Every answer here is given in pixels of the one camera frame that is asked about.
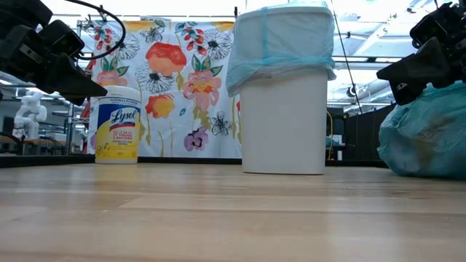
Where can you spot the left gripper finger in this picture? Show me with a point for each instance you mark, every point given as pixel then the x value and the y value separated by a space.
pixel 73 82

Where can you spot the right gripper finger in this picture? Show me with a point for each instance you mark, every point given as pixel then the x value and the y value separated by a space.
pixel 415 72

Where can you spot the teal trash bag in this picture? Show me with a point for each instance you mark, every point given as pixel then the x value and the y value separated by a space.
pixel 426 138

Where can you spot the light blue trash bag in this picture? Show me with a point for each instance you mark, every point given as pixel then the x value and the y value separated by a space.
pixel 280 43

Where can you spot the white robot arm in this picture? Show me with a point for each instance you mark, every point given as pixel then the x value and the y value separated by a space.
pixel 31 109

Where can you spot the white plastic trash bin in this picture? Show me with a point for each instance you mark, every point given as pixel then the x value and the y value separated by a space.
pixel 284 123

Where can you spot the Lysol wipes canister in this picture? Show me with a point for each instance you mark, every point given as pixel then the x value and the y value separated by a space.
pixel 118 123

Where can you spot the black monitor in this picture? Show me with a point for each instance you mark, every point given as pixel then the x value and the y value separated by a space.
pixel 335 125

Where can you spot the floral print cloth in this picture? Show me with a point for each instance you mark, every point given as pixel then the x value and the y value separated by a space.
pixel 174 91

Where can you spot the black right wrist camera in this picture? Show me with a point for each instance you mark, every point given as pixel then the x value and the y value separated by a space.
pixel 433 25

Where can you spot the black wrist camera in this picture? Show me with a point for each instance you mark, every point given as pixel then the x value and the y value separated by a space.
pixel 63 38
pixel 433 25

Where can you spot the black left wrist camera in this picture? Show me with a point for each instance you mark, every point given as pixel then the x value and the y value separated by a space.
pixel 63 38

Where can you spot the black partition wall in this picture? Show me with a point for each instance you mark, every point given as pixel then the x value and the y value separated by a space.
pixel 367 134

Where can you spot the black aluminium table frame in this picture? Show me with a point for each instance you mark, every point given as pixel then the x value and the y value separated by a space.
pixel 54 160

